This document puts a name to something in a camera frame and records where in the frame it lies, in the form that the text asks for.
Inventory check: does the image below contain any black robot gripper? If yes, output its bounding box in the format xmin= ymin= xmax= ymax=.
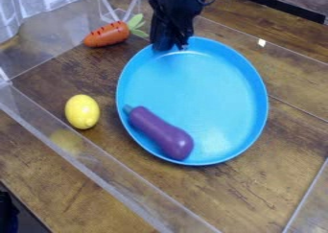
xmin=149 ymin=0 xmax=206 ymax=51

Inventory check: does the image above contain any blue round plastic tray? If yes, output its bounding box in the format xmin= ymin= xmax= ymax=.
xmin=117 ymin=36 xmax=269 ymax=166

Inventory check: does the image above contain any yellow toy lemon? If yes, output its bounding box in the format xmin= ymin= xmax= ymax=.
xmin=65 ymin=94 xmax=101 ymax=129

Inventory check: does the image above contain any orange toy carrot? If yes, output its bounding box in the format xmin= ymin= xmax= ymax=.
xmin=83 ymin=13 xmax=149 ymax=48

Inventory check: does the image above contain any dark wooden baseboard strip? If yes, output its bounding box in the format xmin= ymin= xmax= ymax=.
xmin=248 ymin=0 xmax=327 ymax=24

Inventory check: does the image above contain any purple toy eggplant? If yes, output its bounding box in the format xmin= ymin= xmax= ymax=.
xmin=123 ymin=105 xmax=194 ymax=160

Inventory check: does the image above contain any clear acrylic enclosure wall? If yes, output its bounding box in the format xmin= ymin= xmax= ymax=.
xmin=0 ymin=0 xmax=328 ymax=233

